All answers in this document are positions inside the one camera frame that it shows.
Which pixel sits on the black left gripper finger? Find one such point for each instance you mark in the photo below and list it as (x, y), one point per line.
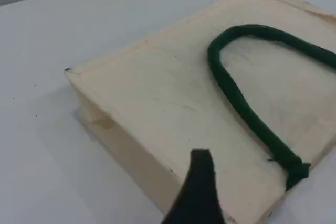
(197, 197)

